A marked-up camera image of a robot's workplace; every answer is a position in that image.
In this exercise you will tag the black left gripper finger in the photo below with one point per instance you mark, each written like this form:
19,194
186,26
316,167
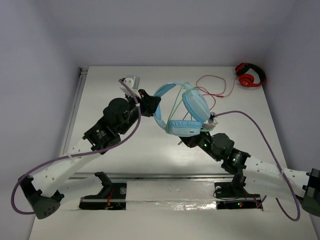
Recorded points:
150,101
148,111

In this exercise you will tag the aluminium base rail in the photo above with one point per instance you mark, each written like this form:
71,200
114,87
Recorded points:
157,192

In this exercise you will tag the red and black headphones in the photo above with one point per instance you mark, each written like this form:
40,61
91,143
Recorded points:
247,80

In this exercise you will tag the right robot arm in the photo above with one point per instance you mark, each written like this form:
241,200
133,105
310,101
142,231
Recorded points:
255,176

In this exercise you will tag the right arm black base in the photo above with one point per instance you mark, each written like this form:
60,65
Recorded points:
230,196

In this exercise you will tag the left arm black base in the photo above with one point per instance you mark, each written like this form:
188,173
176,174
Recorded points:
105,190

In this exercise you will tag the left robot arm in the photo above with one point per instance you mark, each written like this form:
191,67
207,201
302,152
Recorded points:
43,189

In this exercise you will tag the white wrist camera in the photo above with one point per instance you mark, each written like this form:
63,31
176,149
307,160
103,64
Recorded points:
132,82
211,123

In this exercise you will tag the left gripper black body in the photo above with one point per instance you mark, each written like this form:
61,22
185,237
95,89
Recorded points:
144,104

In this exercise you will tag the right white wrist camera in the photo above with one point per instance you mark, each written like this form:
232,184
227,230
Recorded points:
211,123

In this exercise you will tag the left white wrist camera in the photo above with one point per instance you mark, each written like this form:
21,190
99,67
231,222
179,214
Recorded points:
132,82

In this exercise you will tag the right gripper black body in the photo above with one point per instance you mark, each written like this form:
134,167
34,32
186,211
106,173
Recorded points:
204,142

